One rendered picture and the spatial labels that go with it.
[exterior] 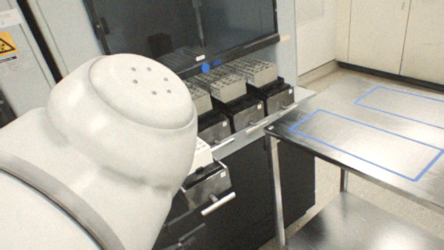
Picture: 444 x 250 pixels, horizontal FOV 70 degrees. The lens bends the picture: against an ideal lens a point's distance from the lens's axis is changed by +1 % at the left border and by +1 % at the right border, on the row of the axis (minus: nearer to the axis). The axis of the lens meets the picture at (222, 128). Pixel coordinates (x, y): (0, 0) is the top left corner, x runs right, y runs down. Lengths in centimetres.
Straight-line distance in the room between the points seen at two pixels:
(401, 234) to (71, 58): 125
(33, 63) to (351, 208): 124
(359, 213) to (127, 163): 131
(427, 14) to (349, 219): 189
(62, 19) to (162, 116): 72
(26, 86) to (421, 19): 264
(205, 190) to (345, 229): 71
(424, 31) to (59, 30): 257
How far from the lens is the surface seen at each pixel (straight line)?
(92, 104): 18
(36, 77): 90
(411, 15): 294
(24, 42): 88
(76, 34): 89
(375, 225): 141
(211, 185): 83
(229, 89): 111
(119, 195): 18
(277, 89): 117
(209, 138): 103
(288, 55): 128
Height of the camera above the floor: 132
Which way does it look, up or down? 31 degrees down
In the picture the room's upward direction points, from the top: 10 degrees counter-clockwise
